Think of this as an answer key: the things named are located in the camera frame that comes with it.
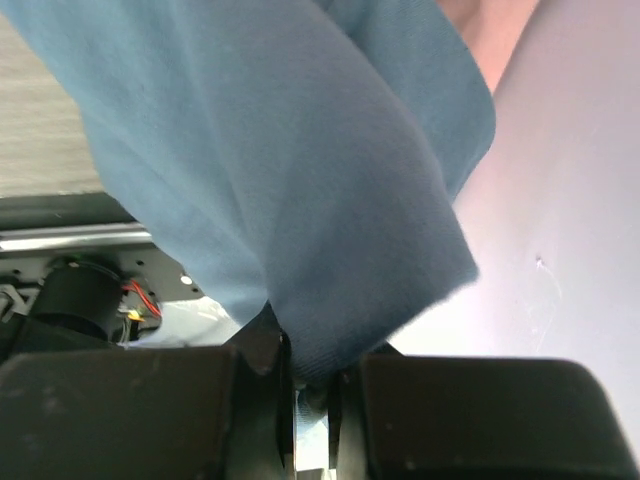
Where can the aluminium front frame rail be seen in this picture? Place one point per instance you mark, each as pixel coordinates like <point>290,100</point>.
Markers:
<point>32,240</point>

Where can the light pink folded t shirt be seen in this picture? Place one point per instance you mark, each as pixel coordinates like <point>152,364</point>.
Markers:
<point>491,30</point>

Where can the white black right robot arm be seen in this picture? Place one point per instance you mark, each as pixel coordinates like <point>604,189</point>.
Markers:
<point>88,300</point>

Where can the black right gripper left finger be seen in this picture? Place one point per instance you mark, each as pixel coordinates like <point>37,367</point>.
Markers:
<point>74,408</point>

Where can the grey-blue t shirt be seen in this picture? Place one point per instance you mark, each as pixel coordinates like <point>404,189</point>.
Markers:
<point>297,154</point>

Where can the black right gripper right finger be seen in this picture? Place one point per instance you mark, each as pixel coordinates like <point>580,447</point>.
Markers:
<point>393,416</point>

